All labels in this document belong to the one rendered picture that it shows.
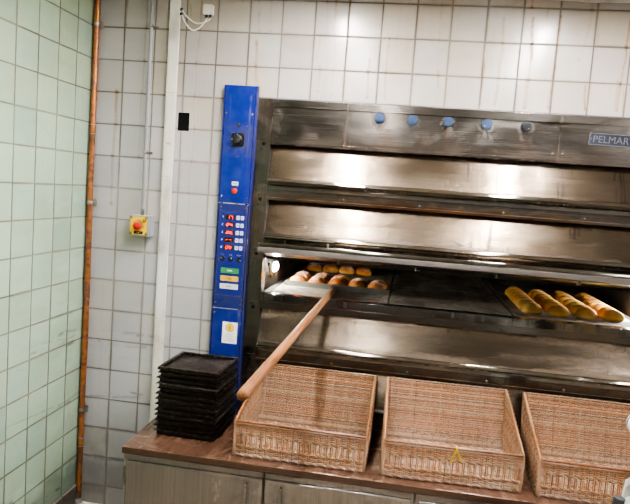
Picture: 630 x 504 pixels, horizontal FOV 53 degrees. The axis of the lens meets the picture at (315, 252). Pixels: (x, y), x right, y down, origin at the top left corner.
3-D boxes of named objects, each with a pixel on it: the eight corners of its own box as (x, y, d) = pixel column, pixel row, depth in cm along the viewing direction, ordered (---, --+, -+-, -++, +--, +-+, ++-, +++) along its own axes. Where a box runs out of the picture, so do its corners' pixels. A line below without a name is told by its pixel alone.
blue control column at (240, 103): (277, 400, 509) (296, 127, 488) (297, 402, 507) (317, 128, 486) (198, 522, 319) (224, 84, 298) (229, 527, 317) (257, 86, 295)
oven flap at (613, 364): (257, 346, 309) (263, 305, 313) (649, 389, 284) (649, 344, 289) (255, 345, 304) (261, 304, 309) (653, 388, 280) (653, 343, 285)
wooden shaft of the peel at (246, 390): (246, 403, 156) (247, 391, 156) (235, 401, 157) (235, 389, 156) (336, 292, 324) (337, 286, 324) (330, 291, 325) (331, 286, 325)
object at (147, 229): (134, 234, 314) (135, 213, 313) (154, 236, 312) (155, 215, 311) (127, 235, 306) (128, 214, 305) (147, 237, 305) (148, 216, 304)
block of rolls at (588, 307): (503, 294, 364) (504, 284, 363) (590, 302, 357) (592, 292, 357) (521, 313, 304) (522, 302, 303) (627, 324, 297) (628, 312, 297)
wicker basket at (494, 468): (380, 431, 302) (385, 375, 299) (502, 446, 296) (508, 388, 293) (378, 477, 254) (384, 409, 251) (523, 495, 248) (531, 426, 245)
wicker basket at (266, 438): (258, 416, 311) (262, 360, 308) (373, 431, 302) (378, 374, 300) (229, 456, 263) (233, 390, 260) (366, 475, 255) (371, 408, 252)
